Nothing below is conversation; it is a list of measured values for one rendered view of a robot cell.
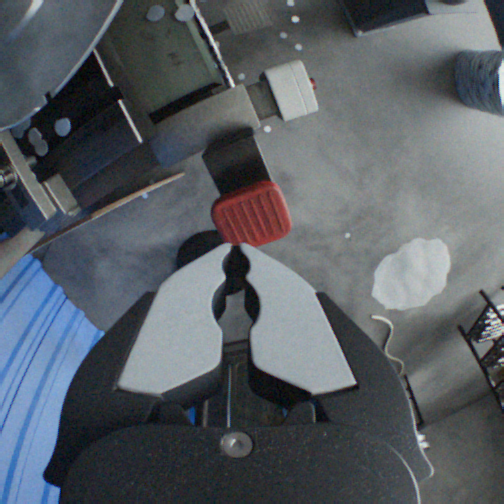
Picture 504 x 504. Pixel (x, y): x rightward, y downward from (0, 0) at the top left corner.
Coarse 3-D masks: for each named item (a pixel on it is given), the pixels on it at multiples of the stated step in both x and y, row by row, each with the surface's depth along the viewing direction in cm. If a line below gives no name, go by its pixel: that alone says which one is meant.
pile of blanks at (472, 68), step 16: (464, 64) 61; (480, 64) 52; (496, 64) 45; (464, 80) 64; (480, 80) 55; (496, 80) 48; (464, 96) 70; (480, 96) 60; (496, 96) 52; (496, 112) 59
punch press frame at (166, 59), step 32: (128, 0) 19; (160, 0) 19; (192, 0) 48; (128, 32) 21; (160, 32) 22; (192, 32) 24; (128, 64) 24; (160, 64) 24; (192, 64) 25; (224, 64) 60; (160, 96) 27; (192, 96) 34
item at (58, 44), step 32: (0, 0) 7; (32, 0) 8; (64, 0) 10; (96, 0) 10; (0, 32) 9; (32, 32) 10; (64, 32) 11; (96, 32) 12; (0, 64) 11; (32, 64) 12; (64, 64) 13; (0, 96) 13; (32, 96) 14; (0, 128) 15
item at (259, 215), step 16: (240, 192) 23; (256, 192) 22; (272, 192) 22; (224, 208) 23; (240, 208) 23; (256, 208) 23; (272, 208) 23; (224, 224) 24; (240, 224) 24; (256, 224) 24; (272, 224) 24; (288, 224) 24; (224, 240) 25; (240, 240) 25; (256, 240) 25; (272, 240) 25
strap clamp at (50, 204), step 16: (0, 144) 18; (16, 144) 20; (0, 160) 19; (16, 160) 20; (32, 160) 23; (0, 176) 18; (16, 176) 20; (32, 176) 22; (16, 192) 21; (32, 192) 22; (48, 192) 24; (64, 192) 26; (16, 208) 22; (32, 208) 23; (48, 208) 24; (64, 208) 26; (80, 208) 28; (32, 224) 24; (48, 224) 26
